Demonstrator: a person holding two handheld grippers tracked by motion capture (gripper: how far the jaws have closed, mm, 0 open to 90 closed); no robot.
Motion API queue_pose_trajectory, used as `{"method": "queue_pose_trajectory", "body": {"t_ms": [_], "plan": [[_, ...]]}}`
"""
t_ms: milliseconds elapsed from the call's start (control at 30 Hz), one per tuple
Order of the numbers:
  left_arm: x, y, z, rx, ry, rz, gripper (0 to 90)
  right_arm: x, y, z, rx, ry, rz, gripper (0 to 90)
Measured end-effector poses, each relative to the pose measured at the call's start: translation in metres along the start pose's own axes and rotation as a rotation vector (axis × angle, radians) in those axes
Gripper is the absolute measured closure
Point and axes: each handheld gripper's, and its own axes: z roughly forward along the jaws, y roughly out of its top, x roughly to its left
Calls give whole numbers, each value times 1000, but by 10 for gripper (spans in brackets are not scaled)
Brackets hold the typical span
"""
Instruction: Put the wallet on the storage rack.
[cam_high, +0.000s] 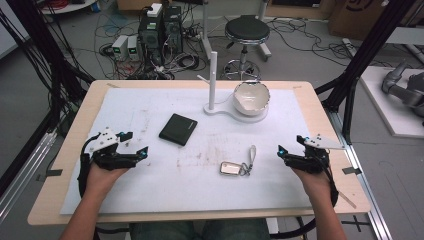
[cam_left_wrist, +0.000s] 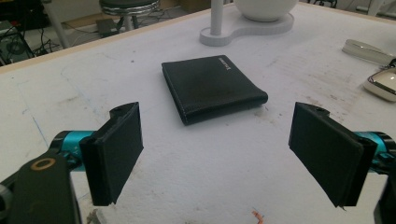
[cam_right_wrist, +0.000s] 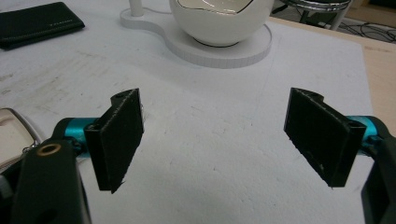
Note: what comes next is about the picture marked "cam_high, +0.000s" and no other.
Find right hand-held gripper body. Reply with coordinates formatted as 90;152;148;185
286;133;346;175

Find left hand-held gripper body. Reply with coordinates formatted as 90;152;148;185
85;127;141;172

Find person's right hand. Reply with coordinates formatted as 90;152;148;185
291;167;335;203

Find person's left hand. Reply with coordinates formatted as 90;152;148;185
82;163;130;201

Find white table mat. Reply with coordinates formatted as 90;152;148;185
59;87;313;216

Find black wallet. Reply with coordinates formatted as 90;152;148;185
158;113;199;147

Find tan tape strip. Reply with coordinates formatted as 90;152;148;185
339;191;358;210

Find white bowl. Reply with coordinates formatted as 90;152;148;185
231;80;271;117

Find white platform board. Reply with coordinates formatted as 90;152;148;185
359;65;424;140

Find grey power supply unit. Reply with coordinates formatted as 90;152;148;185
111;34;130;62
126;34;141;61

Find person's legs in jeans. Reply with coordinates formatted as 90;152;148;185
128;218;271;240

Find white stand with peg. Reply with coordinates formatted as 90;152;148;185
196;51;270;125

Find black computer tower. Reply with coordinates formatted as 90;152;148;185
162;5;185;57
137;12;166;67

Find white metal stand leg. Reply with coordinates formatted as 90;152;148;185
257;0;273;63
199;0;215;62

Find black round stool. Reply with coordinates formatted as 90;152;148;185
223;14;272;81

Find white box on computer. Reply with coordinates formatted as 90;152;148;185
146;2;164;19

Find cardboard box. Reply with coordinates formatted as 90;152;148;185
327;0;388;42

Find white round table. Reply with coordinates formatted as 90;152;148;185
37;0;98;16

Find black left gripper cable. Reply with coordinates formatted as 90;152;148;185
76;132;102;201

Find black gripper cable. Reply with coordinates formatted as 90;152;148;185
319;155;340;210
76;132;102;201

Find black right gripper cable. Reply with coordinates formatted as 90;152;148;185
319;155;340;210

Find silver key fob with strap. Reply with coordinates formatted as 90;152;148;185
219;144;258;177

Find aluminium rail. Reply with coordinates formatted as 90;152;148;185
325;109;395;240
0;130;58;223

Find bundle of black cables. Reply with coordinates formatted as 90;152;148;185
0;6;96;134

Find black frame post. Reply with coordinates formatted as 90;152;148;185
5;0;96;134
314;0;418;145

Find tangle of floor cables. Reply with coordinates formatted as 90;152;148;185
93;6;394;81

